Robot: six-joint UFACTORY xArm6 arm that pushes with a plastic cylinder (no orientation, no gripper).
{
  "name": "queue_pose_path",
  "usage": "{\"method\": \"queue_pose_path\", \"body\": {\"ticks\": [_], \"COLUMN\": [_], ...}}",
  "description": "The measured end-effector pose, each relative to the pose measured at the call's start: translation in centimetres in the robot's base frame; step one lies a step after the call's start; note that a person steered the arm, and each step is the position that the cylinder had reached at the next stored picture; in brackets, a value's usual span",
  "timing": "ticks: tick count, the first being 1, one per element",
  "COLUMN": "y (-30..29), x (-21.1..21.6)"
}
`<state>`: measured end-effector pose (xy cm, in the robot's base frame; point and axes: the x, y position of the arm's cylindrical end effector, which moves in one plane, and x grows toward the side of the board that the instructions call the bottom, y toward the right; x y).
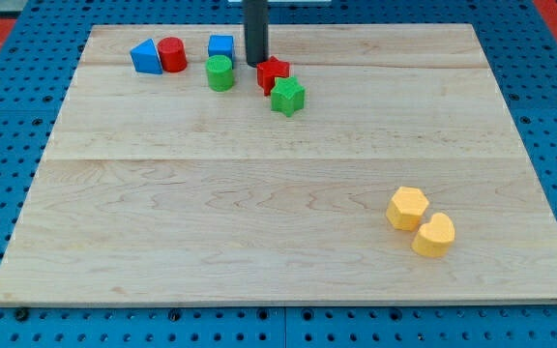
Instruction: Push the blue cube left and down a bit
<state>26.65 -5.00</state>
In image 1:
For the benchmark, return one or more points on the red star block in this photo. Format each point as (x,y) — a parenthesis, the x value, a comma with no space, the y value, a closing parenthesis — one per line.
(269,70)

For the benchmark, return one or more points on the green cylinder block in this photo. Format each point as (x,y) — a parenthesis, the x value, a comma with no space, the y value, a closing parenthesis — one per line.
(219,70)

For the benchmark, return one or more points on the yellow heart block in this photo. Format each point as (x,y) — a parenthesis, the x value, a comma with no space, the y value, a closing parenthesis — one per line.
(434,238)

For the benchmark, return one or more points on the yellow hexagon block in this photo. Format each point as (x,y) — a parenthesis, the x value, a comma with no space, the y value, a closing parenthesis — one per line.
(406,208)

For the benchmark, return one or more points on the green star block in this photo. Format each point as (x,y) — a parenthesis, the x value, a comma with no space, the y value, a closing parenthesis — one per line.
(287,96)

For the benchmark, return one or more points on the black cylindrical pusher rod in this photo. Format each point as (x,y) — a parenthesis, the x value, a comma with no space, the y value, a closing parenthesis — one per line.
(256,21)

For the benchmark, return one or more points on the blue triangle block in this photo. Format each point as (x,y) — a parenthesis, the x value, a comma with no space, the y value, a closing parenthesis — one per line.
(145,58)

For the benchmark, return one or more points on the blue cube block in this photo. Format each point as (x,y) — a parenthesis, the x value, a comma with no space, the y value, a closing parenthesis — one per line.
(221,45)

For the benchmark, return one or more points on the red cylinder block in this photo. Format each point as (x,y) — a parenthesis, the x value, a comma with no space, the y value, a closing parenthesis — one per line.
(172,54)

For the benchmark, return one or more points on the light wooden board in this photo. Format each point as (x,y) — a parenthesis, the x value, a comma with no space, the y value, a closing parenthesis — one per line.
(155,191)

